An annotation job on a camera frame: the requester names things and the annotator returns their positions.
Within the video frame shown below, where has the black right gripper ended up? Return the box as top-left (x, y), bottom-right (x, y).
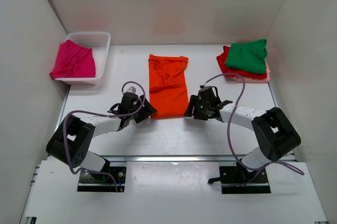
top-left (184, 95), bottom-right (210, 121)

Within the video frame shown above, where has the orange t-shirt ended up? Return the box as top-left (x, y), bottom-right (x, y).
top-left (148, 54), bottom-right (189, 119)

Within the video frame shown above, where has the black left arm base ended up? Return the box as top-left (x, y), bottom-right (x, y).
top-left (77, 162), bottom-right (127, 193)

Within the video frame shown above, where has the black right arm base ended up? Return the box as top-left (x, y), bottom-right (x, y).
top-left (207, 162), bottom-right (271, 194)

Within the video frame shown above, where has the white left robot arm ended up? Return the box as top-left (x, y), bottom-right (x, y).
top-left (46, 92), bottom-right (157, 181)

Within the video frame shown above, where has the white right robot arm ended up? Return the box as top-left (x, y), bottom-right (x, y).
top-left (184, 85), bottom-right (301, 182)

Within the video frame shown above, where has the red folded t-shirt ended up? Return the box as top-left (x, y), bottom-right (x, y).
top-left (216, 46), bottom-right (270, 83)

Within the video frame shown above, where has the pink folded t-shirt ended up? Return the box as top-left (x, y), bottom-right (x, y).
top-left (231, 64), bottom-right (271, 83)

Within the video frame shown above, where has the white plastic basket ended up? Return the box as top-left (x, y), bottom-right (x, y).
top-left (55, 31), bottom-right (111, 85)

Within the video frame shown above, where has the green folded t-shirt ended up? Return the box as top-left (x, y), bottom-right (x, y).
top-left (225, 39), bottom-right (268, 75)

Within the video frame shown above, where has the magenta t-shirt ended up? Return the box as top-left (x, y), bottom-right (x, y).
top-left (49, 40), bottom-right (96, 79)

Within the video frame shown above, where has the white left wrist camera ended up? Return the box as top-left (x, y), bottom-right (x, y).
top-left (124, 86), bottom-right (136, 94)

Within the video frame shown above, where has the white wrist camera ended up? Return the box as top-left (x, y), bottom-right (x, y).
top-left (124, 86), bottom-right (136, 94)
top-left (200, 83), bottom-right (211, 89)

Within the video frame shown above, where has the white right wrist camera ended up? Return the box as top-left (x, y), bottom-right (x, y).
top-left (200, 83), bottom-right (211, 89)

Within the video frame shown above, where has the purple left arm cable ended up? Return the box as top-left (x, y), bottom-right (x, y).
top-left (63, 81), bottom-right (147, 192)

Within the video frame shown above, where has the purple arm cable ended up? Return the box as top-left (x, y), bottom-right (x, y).
top-left (63, 81), bottom-right (147, 192)
top-left (201, 73), bottom-right (305, 189)

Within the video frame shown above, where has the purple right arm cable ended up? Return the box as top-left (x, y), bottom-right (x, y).
top-left (201, 73), bottom-right (305, 189)

